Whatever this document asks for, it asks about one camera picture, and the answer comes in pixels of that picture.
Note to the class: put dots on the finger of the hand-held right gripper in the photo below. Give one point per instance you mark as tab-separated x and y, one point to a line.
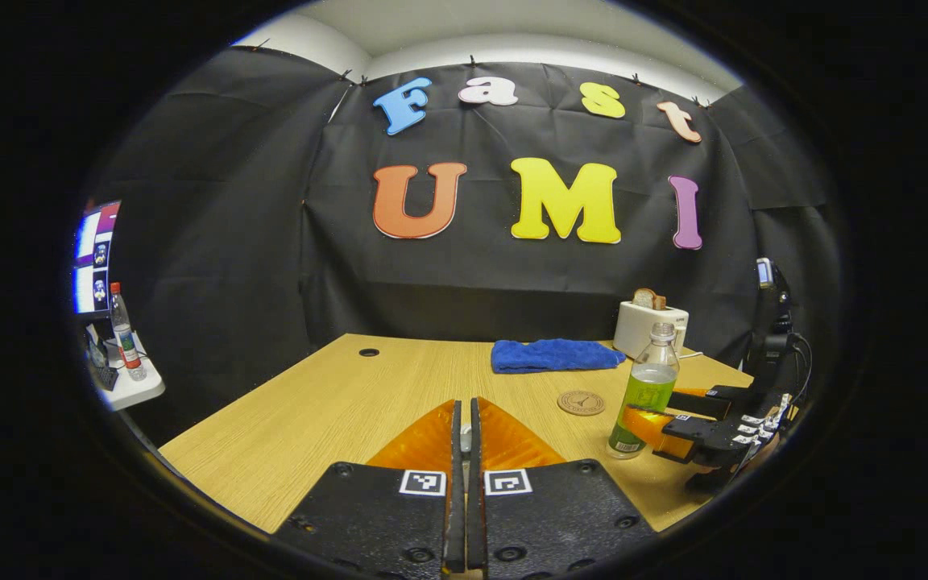
702	439
722	399

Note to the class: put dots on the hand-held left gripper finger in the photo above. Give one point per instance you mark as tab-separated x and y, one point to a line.
456	499
476	499

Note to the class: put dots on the green label water bottle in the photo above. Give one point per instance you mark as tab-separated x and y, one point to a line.
648	387

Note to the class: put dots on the round wooden coaster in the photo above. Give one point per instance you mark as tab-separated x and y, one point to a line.
581	403

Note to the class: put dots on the red cap plastic bottle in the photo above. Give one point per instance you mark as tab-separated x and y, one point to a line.
126	338

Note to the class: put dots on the white toaster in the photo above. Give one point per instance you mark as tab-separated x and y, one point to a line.
637	330

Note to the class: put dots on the bread slice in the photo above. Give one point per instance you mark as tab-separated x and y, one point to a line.
648	300

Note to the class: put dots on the blue towel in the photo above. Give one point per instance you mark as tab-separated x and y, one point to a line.
553	356

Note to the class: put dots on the black backdrop cloth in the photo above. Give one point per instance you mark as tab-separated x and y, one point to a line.
254	242

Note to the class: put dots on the white side table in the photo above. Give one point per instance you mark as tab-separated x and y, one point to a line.
138	391

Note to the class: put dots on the computer monitor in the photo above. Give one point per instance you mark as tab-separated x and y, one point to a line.
97	258

